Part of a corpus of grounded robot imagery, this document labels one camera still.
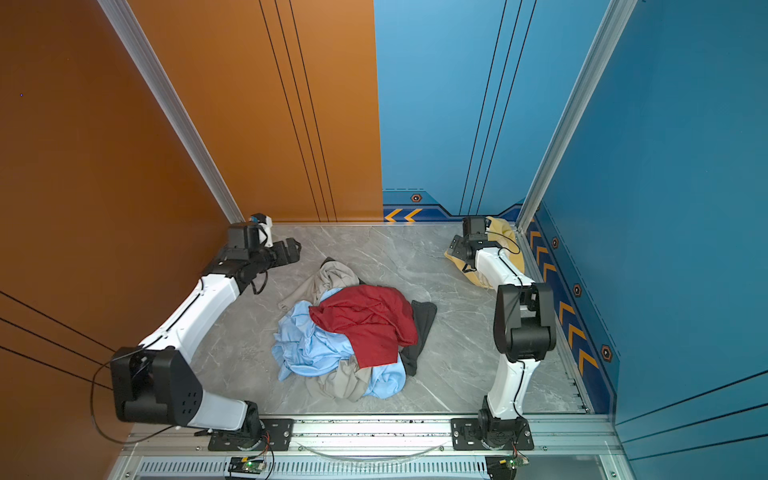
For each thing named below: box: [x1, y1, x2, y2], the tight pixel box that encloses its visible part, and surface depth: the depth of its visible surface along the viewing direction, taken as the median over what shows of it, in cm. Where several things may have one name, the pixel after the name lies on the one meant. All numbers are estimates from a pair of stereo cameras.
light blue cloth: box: [272, 288, 406, 400], surface depth 79 cm
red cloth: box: [309, 285, 418, 370], surface depth 83 cm
